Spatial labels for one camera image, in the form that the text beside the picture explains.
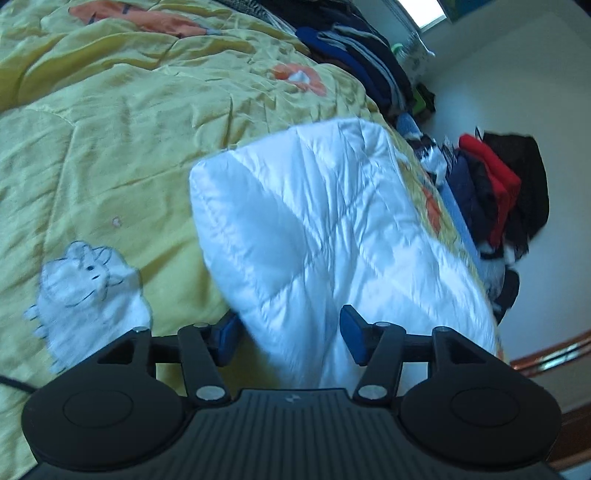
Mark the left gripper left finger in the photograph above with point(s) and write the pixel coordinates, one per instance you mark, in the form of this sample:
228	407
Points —
202	351

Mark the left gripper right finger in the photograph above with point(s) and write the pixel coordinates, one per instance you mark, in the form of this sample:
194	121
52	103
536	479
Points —
378	348

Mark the white puffy garment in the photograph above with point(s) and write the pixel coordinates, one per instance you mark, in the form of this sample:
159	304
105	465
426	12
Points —
303	222

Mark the red and navy clothes pile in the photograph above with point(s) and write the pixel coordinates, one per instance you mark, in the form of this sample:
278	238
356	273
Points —
473	190

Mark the dark striped clothes pile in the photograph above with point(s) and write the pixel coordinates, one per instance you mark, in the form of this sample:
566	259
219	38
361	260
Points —
336	32

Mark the blue bed sheet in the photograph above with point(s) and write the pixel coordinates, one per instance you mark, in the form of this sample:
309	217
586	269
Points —
436	162

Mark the green plastic chair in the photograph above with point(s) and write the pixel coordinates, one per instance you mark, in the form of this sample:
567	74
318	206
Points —
424	105

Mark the yellow floral quilt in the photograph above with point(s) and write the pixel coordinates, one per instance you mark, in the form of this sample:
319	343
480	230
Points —
100	126

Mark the patterned white cushion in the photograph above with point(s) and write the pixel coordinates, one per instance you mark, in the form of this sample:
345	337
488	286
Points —
414	57

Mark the bright window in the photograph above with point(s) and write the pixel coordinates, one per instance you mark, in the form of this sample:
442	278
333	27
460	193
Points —
425	13

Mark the black jacket on wall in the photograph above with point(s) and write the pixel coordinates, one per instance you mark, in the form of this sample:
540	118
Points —
530	214

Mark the wooden door frame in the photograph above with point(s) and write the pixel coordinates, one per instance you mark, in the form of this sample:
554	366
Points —
564	370

